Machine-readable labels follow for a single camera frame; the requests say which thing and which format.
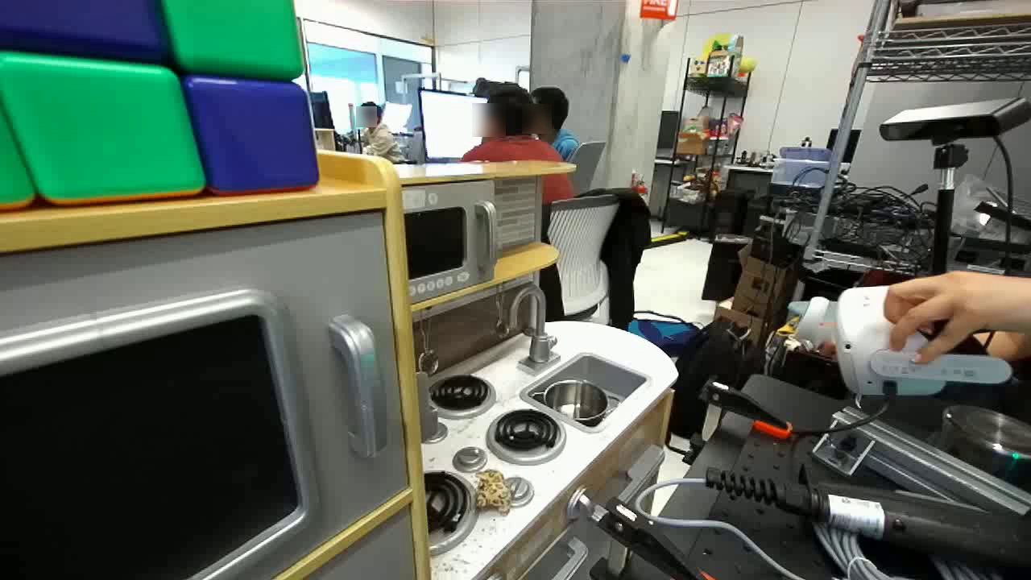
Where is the bare operator hand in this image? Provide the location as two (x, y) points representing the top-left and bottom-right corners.
(881, 267), (1031, 366)

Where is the small tan plush toy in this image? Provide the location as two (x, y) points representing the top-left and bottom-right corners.
(473, 468), (516, 518)

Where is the grey sink basin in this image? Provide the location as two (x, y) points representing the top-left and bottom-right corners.
(519, 352), (651, 431)

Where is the silver metal pot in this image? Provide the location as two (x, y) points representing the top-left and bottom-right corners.
(539, 377), (615, 426)

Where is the silver toy faucet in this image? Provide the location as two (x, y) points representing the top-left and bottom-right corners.
(507, 279), (565, 374)

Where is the black coil stove burner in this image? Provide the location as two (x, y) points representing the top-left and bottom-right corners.
(483, 406), (572, 468)
(425, 370), (500, 422)
(421, 468), (483, 555)

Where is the grey toy microwave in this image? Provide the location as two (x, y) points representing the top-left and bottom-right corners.
(401, 177), (548, 305)

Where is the toy kitchen unit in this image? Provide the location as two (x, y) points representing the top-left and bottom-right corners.
(0, 147), (685, 580)

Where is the brown cardboard box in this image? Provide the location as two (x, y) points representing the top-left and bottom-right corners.
(730, 248), (800, 331)

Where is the blue plastic storage bin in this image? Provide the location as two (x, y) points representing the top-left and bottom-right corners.
(766, 141), (837, 193)

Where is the grey metal ladder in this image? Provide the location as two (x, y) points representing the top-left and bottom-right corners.
(804, 0), (902, 259)

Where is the small black orange clamp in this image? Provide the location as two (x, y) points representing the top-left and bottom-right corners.
(700, 377), (800, 443)

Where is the cluttered storage shelf rack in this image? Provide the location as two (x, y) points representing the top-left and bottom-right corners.
(675, 30), (761, 236)

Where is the blue bag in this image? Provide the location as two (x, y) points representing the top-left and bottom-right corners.
(624, 309), (704, 356)

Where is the black jacket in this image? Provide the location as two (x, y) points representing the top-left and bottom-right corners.
(597, 186), (653, 331)

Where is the white backed office chair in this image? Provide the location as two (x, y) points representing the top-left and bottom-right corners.
(545, 186), (624, 324)

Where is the person in blue shirt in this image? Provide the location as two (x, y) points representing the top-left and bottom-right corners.
(529, 83), (586, 164)

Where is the person in red shirt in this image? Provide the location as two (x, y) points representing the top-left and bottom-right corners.
(461, 81), (580, 206)

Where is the white monitor screen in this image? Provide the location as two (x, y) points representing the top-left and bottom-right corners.
(416, 87), (494, 164)

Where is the person in light shirt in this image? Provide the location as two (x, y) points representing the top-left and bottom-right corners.
(354, 98), (403, 161)

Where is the grey windowed oven door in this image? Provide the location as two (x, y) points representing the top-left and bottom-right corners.
(0, 210), (418, 580)

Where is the blue plastic block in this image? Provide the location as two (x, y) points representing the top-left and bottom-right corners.
(0, 0), (171, 63)
(180, 74), (324, 196)

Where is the green plastic block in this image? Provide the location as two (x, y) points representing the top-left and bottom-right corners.
(0, 105), (38, 212)
(0, 47), (211, 206)

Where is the black camera stand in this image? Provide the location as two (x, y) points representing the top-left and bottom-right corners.
(927, 139), (973, 276)

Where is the aluminium extrusion rail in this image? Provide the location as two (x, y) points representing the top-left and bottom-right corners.
(808, 401), (1031, 523)

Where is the black stereo camera bar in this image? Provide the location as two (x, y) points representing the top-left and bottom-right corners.
(876, 92), (1031, 145)

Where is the black ribbed cable connector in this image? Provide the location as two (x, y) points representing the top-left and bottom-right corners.
(704, 468), (1031, 571)

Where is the grey wire shelf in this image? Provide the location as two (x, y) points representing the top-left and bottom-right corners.
(866, 6), (1031, 87)

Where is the coiled grey cable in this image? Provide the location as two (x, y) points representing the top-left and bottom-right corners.
(811, 518), (977, 580)

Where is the thin grey cable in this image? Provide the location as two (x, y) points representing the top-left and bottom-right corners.
(630, 472), (807, 580)

